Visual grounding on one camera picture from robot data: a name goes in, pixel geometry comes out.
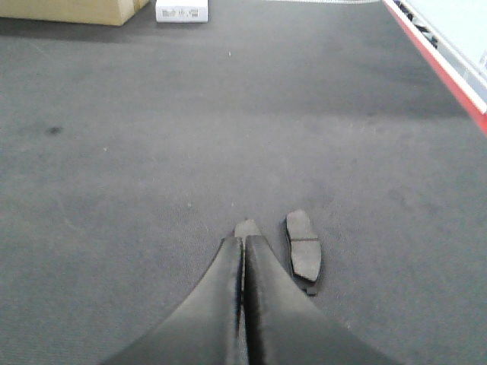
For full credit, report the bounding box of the white long box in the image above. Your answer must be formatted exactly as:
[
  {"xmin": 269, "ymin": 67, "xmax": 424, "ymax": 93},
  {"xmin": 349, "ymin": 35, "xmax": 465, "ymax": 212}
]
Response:
[{"xmin": 155, "ymin": 0, "xmax": 208, "ymax": 23}]

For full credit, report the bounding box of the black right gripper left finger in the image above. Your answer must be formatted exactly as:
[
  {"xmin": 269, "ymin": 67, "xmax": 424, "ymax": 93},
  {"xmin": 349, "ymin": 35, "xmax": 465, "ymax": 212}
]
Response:
[{"xmin": 103, "ymin": 236, "xmax": 244, "ymax": 364}]

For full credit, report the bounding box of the dark brake pad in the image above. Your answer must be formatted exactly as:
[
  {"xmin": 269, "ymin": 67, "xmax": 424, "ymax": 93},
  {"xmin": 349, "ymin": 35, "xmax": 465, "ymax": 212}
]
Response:
[
  {"xmin": 285, "ymin": 209, "xmax": 323, "ymax": 297},
  {"xmin": 234, "ymin": 219, "xmax": 262, "ymax": 240}
]

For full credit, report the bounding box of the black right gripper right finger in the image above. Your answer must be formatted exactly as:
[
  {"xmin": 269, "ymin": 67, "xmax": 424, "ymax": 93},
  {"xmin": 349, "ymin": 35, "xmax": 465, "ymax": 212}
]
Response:
[{"xmin": 245, "ymin": 235, "xmax": 396, "ymax": 364}]

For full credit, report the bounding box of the cardboard box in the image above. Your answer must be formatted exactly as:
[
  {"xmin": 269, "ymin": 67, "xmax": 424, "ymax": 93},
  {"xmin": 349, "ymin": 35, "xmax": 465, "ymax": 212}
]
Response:
[{"xmin": 1, "ymin": 0, "xmax": 149, "ymax": 26}]

